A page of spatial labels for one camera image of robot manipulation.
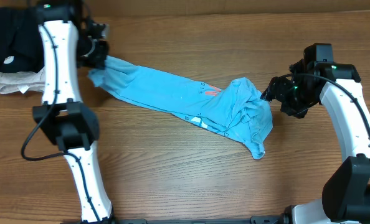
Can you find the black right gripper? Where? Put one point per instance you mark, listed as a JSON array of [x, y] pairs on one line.
[[278, 91]]

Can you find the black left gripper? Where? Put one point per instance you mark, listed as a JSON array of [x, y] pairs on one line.
[[97, 58]]

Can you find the light blue t-shirt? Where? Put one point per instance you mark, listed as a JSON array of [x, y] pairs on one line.
[[236, 112]]

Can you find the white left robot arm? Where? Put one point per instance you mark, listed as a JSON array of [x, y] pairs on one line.
[[71, 40]]

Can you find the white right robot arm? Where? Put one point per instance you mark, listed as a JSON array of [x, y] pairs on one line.
[[318, 79]]

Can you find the black folded garment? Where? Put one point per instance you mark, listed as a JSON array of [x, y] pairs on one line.
[[21, 48]]

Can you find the beige folded garment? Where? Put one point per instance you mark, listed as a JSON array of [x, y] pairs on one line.
[[22, 82]]

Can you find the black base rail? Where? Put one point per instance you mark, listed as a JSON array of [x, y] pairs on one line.
[[251, 220]]

